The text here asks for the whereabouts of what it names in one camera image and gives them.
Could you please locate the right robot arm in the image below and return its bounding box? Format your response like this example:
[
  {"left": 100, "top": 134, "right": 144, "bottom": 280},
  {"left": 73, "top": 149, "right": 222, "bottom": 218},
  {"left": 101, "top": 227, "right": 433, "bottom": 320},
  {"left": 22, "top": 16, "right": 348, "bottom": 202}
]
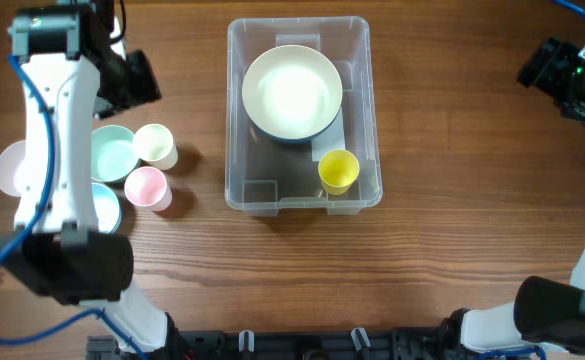
[{"left": 441, "top": 6, "right": 585, "bottom": 359}]

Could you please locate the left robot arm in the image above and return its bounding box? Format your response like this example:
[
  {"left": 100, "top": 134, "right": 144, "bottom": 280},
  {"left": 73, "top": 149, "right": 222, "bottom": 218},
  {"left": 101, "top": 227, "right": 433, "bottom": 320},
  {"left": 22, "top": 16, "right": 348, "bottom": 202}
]
[{"left": 0, "top": 1, "right": 187, "bottom": 359}]

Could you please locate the mint green plastic bowl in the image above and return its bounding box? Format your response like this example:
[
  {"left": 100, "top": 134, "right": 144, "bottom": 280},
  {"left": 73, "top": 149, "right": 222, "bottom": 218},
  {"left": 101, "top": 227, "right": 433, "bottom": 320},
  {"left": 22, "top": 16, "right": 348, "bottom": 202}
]
[{"left": 91, "top": 125, "right": 140, "bottom": 183}]

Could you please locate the yellow plastic cup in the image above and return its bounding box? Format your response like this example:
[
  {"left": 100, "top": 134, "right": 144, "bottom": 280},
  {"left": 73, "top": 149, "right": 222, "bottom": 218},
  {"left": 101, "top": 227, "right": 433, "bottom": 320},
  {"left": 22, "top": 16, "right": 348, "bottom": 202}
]
[{"left": 318, "top": 149, "right": 360, "bottom": 195}]

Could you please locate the dark blue plastic bowl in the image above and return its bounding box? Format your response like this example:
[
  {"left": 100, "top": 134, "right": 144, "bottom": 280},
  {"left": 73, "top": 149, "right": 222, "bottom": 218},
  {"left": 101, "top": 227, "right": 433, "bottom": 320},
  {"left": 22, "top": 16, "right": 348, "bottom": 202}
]
[{"left": 248, "top": 107, "right": 341, "bottom": 143}]

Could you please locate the large cream plastic bowl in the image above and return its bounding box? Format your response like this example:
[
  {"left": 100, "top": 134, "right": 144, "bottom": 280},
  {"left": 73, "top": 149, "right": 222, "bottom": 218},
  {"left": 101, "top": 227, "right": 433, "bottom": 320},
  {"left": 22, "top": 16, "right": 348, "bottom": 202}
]
[{"left": 241, "top": 45, "right": 343, "bottom": 115}]

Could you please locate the clear plastic storage container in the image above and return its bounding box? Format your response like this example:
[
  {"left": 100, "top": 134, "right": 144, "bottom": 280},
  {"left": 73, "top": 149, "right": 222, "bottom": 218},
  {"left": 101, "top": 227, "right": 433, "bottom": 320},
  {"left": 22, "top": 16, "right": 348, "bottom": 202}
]
[{"left": 225, "top": 16, "right": 383, "bottom": 217}]

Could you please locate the light blue plastic bowl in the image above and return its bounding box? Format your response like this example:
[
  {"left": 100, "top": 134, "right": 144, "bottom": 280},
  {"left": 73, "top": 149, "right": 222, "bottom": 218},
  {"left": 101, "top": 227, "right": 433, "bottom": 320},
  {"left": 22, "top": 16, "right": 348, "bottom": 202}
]
[{"left": 91, "top": 183, "right": 122, "bottom": 233}]

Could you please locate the pink plastic cup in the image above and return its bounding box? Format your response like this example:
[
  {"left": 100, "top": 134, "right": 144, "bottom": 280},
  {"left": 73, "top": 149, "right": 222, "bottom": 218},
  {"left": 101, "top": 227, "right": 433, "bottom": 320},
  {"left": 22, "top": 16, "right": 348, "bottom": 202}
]
[{"left": 124, "top": 166, "right": 173, "bottom": 212}]

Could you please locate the cream plastic cup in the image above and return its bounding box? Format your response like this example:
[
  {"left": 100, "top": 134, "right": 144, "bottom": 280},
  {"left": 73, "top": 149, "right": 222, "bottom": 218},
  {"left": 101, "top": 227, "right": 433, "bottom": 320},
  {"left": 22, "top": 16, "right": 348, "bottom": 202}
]
[{"left": 132, "top": 124, "right": 178, "bottom": 170}]

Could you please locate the white plastic bowl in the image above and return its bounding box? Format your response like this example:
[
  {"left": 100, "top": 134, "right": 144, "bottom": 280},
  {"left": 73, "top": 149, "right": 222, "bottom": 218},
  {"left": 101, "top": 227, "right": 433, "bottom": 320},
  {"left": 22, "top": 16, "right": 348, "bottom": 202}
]
[{"left": 0, "top": 140, "right": 26, "bottom": 197}]

